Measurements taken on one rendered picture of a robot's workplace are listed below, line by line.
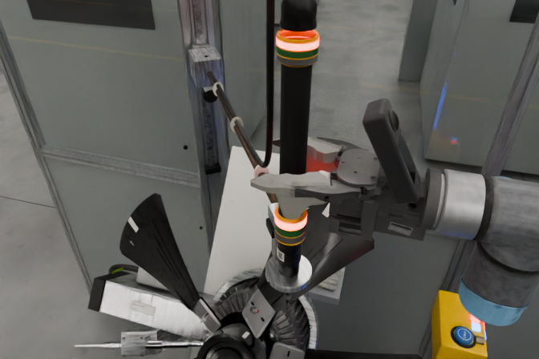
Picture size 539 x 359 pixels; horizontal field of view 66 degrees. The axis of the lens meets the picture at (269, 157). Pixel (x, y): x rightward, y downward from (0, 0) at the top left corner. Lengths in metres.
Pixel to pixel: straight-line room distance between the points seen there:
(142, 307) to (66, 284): 1.71
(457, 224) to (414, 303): 1.30
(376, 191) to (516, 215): 0.14
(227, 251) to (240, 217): 0.09
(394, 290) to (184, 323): 0.94
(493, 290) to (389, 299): 1.22
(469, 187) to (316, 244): 0.38
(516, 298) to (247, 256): 0.66
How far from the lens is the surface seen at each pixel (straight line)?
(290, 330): 0.95
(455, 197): 0.48
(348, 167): 0.49
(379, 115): 0.43
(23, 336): 2.62
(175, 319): 1.03
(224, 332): 0.82
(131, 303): 1.08
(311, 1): 0.42
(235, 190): 1.07
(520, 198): 0.50
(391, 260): 1.61
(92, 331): 2.49
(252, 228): 1.06
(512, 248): 0.52
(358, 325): 1.94
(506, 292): 0.57
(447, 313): 1.15
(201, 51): 1.10
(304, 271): 0.64
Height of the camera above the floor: 1.95
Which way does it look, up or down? 34 degrees down
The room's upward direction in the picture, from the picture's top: straight up
